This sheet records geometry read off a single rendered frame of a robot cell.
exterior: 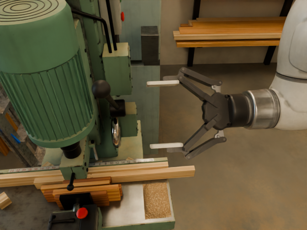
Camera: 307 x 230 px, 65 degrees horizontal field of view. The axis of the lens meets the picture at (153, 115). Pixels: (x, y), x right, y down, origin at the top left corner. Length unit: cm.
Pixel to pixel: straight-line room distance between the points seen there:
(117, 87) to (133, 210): 40
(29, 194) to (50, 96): 50
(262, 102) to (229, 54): 279
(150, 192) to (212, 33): 202
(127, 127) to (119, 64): 26
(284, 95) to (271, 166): 171
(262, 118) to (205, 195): 143
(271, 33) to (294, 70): 226
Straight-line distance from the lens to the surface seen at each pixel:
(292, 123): 59
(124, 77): 80
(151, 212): 83
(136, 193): 88
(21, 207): 96
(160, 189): 86
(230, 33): 267
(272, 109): 56
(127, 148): 112
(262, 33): 279
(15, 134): 172
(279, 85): 59
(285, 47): 57
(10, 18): 51
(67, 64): 53
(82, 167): 77
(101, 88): 44
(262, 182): 213
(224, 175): 207
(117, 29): 83
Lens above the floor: 167
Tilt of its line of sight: 43 degrees down
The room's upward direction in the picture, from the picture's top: straight up
